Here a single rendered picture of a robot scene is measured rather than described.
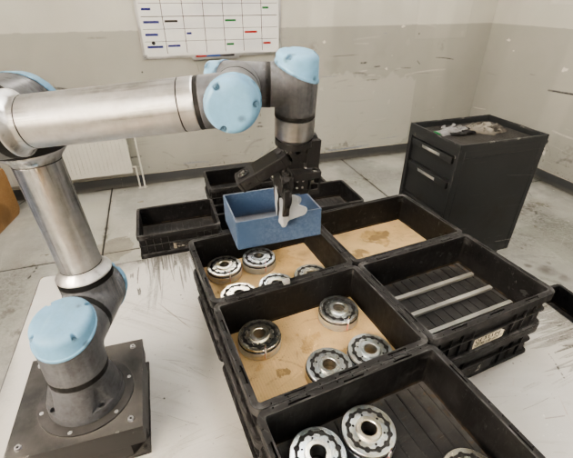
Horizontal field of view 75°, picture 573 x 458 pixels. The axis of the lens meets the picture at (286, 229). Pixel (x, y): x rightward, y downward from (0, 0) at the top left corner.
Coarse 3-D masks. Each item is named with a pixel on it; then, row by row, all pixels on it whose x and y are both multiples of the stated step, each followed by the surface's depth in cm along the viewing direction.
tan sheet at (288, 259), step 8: (280, 248) 127; (288, 248) 127; (296, 248) 127; (304, 248) 127; (280, 256) 123; (288, 256) 123; (296, 256) 123; (304, 256) 123; (312, 256) 123; (280, 264) 119; (288, 264) 119; (296, 264) 119; (304, 264) 119; (320, 264) 119; (272, 272) 116; (280, 272) 116; (288, 272) 116; (208, 280) 113; (240, 280) 113; (248, 280) 113; (256, 280) 113; (216, 288) 109; (224, 288) 109; (216, 296) 106
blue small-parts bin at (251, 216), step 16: (256, 192) 95; (272, 192) 96; (240, 208) 95; (256, 208) 97; (272, 208) 99; (320, 208) 86; (240, 224) 81; (256, 224) 82; (272, 224) 84; (288, 224) 85; (304, 224) 86; (320, 224) 88; (240, 240) 83; (256, 240) 84; (272, 240) 86; (288, 240) 87
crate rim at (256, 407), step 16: (336, 272) 100; (272, 288) 94; (224, 304) 89; (224, 320) 85; (224, 336) 81; (400, 352) 77; (240, 368) 76; (352, 368) 74; (240, 384) 73; (320, 384) 71; (256, 400) 68; (272, 400) 68; (256, 416) 68
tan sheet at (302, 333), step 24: (312, 312) 101; (360, 312) 101; (288, 336) 94; (312, 336) 94; (336, 336) 94; (384, 336) 94; (264, 360) 88; (288, 360) 88; (264, 384) 82; (288, 384) 82
